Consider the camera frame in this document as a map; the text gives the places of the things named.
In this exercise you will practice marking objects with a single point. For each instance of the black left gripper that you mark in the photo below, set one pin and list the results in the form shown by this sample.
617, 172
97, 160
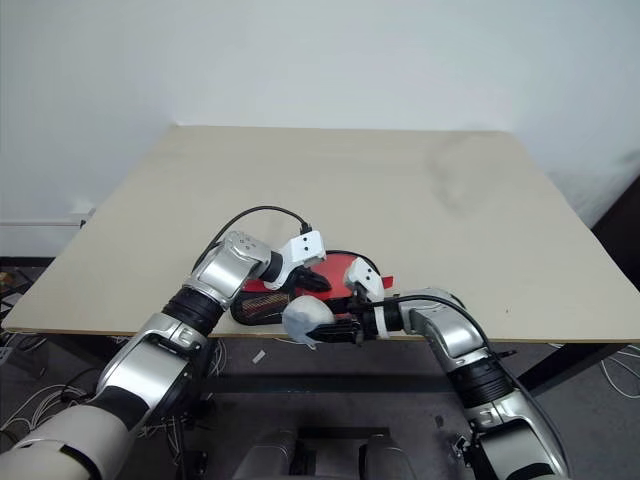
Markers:
305, 274

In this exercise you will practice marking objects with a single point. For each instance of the red table tennis paddle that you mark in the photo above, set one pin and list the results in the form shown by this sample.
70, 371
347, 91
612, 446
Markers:
335, 280

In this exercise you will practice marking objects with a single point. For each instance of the grey rounded shape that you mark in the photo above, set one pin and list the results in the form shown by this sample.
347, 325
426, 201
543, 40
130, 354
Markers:
387, 457
267, 457

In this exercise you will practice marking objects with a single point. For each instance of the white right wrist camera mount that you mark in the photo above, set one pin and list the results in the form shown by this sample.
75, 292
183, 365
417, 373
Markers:
367, 277

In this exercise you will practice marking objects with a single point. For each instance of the blue-grey fluffy pompom charm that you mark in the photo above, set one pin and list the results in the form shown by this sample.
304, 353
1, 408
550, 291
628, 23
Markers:
305, 315

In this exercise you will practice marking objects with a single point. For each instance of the dark cabinet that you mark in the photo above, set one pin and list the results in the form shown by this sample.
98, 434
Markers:
625, 220

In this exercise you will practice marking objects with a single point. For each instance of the white tape scrap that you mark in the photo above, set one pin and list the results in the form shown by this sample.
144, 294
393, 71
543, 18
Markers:
258, 357

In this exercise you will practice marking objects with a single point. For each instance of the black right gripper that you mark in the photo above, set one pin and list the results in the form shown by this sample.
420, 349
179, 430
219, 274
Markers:
365, 325

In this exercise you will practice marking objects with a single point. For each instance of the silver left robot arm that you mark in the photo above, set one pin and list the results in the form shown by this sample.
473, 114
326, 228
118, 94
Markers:
220, 272

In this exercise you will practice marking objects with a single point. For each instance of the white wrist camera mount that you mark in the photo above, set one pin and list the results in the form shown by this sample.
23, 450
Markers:
305, 247
367, 277

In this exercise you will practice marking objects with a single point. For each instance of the black bracket with metal clamp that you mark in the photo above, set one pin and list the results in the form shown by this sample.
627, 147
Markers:
467, 446

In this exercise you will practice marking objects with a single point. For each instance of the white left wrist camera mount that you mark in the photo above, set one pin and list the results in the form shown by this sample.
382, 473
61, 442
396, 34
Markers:
305, 247

